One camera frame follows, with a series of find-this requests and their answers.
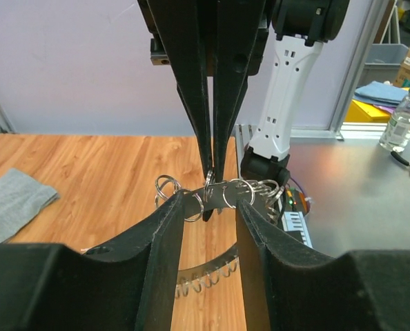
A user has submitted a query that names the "grey slotted cable duct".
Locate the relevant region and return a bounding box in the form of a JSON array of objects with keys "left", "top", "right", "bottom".
[{"left": 282, "top": 212, "right": 313, "bottom": 248}]

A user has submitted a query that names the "blue folded cloth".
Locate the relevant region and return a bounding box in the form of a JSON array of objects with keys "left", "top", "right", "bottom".
[{"left": 353, "top": 81, "right": 408, "bottom": 107}]

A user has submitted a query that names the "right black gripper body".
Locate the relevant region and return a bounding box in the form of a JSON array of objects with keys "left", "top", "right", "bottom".
[{"left": 137, "top": 0, "right": 271, "bottom": 76}]

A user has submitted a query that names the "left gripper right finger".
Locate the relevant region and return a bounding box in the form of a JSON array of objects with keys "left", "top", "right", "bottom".
[{"left": 236, "top": 200, "right": 410, "bottom": 330}]

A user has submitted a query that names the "grey storage bin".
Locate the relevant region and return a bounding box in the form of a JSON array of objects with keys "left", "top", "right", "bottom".
[{"left": 357, "top": 43, "right": 409, "bottom": 88}]

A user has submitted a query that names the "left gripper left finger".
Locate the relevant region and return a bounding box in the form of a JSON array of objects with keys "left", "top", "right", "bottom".
[{"left": 0, "top": 193, "right": 184, "bottom": 330}]

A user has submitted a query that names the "yellow flat object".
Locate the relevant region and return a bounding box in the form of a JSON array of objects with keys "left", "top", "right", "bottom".
[{"left": 344, "top": 99, "right": 390, "bottom": 123}]

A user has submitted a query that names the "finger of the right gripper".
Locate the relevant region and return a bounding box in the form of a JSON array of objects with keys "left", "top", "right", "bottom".
[
  {"left": 148, "top": 1, "right": 212, "bottom": 176},
  {"left": 213, "top": 1, "right": 265, "bottom": 181}
]

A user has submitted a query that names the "metal disc keyring holder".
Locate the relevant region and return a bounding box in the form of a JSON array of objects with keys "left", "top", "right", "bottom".
[{"left": 155, "top": 172, "right": 286, "bottom": 299}]

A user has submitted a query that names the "grey cloth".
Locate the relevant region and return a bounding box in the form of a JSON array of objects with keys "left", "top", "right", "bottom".
[{"left": 0, "top": 168, "right": 59, "bottom": 243}]

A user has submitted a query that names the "clear plastic bottle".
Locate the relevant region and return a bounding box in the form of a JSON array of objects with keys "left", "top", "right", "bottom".
[{"left": 379, "top": 88, "right": 410, "bottom": 152}]

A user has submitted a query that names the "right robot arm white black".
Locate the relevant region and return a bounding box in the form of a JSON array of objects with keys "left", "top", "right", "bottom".
[{"left": 138, "top": 1, "right": 349, "bottom": 184}]

